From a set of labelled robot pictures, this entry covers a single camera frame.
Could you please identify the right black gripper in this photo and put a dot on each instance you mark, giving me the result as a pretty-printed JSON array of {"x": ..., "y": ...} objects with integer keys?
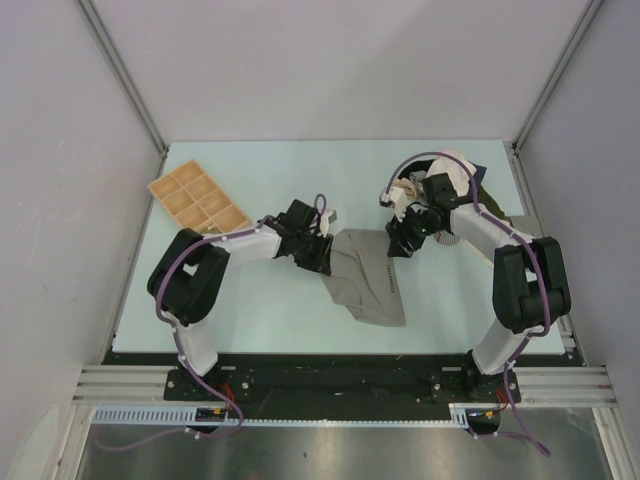
[{"x": 400, "y": 235}]

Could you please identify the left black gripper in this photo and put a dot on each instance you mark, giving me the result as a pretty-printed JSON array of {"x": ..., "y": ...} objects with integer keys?
[{"x": 320, "y": 262}]

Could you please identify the grey underwear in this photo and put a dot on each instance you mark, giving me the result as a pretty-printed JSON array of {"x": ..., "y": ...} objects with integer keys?
[{"x": 363, "y": 278}]

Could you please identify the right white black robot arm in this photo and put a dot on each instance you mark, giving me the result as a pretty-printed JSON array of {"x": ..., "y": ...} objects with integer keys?
[{"x": 530, "y": 288}]

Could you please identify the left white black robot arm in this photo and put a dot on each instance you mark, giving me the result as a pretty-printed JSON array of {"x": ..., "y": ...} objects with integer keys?
[{"x": 186, "y": 282}]

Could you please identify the beige rolled garment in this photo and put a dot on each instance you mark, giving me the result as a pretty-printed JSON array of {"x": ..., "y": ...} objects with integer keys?
[{"x": 410, "y": 190}]

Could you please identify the cream beige garment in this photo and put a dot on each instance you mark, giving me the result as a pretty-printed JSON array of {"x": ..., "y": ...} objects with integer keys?
[{"x": 525, "y": 225}]

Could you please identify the black garment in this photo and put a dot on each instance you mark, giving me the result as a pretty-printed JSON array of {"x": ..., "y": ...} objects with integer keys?
[{"x": 416, "y": 168}]

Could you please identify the pink white garment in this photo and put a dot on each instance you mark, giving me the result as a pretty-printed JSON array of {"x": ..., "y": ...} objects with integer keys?
[{"x": 451, "y": 175}]

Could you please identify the dark olive garment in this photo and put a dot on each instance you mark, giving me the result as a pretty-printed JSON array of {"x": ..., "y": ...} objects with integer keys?
[{"x": 490, "y": 204}]

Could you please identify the navy blue garment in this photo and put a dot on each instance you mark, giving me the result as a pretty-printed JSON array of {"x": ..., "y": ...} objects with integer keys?
[{"x": 478, "y": 172}]

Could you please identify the wooden compartment tray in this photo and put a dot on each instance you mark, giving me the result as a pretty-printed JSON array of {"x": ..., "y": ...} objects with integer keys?
[{"x": 193, "y": 199}]

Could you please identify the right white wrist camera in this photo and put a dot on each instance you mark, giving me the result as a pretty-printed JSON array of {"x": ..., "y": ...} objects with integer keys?
[{"x": 395, "y": 198}]

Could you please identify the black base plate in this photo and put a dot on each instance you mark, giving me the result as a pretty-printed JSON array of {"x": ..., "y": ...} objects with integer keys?
[{"x": 250, "y": 378}]

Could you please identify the white slotted cable duct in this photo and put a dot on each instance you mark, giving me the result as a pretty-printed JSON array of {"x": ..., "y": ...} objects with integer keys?
[{"x": 192, "y": 416}]

